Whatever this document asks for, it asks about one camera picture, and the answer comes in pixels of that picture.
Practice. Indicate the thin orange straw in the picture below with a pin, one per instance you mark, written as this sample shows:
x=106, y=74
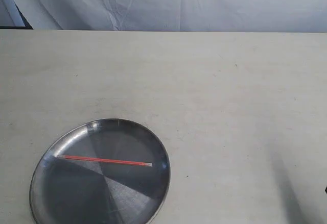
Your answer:
x=115, y=161

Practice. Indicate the round steel plate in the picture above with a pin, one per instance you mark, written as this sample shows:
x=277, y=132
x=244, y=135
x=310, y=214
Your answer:
x=73, y=191

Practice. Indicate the black stand pole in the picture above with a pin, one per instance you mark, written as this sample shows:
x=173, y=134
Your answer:
x=26, y=23

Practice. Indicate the white backdrop cloth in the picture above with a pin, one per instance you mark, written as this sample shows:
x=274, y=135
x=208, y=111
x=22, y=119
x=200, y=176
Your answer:
x=176, y=15

